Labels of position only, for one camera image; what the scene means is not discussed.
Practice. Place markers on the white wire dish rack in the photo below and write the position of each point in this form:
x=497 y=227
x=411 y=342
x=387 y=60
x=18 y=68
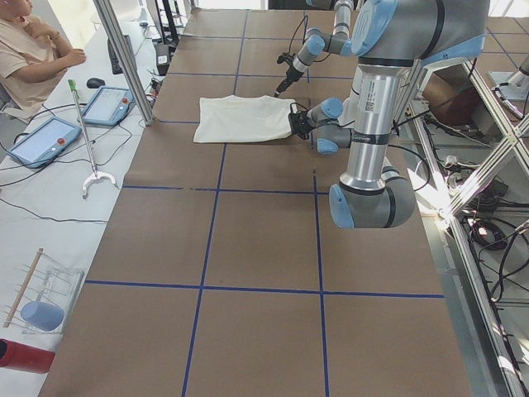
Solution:
x=53 y=283

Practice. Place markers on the far teach pendant tablet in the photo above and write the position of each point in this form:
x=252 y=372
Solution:
x=108 y=106

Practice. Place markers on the light blue plastic cup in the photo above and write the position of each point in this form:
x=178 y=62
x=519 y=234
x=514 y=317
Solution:
x=45 y=316

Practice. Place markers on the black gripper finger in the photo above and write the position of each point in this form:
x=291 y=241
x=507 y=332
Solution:
x=282 y=87

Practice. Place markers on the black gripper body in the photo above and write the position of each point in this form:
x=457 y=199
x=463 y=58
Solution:
x=300 y=123
x=292 y=74

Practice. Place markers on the near teach pendant tablet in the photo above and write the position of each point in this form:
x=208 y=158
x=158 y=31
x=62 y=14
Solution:
x=45 y=143

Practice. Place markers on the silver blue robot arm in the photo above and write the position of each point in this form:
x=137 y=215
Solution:
x=316 y=42
x=387 y=38

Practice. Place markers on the red cylinder bottle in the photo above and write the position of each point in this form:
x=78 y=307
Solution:
x=21 y=357

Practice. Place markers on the person in beige shirt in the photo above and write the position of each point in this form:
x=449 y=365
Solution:
x=34 y=56

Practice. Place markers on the wooden stick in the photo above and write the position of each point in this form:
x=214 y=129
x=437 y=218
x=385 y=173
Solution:
x=20 y=293

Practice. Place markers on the teach pendant tablet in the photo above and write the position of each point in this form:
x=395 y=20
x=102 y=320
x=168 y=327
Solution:
x=108 y=106
x=45 y=143

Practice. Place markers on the long metal reacher tool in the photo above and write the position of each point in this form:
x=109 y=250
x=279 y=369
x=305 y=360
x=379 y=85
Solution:
x=96 y=173

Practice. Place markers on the aluminium frame post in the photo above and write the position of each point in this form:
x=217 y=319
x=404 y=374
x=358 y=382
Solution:
x=114 y=34

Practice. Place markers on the cream cat print t-shirt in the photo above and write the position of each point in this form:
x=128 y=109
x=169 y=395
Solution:
x=235 y=119

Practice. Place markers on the black computer mouse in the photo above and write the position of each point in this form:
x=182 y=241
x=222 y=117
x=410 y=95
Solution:
x=95 y=83

